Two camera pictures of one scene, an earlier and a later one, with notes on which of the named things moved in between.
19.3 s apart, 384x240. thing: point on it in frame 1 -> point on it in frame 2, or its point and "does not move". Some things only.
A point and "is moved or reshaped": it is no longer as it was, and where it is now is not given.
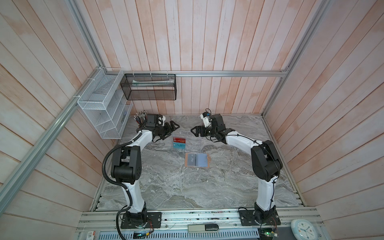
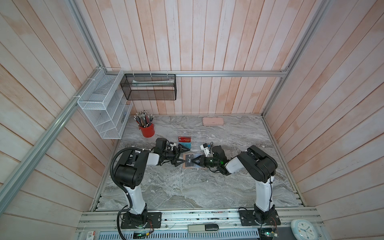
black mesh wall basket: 149,86 does not move
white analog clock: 303,229 does not move
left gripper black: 168,133 -> 176,154
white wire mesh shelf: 104,104 does not move
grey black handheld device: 203,228 does not move
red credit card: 179,140 is moved or reshaped
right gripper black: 198,128 -> 202,160
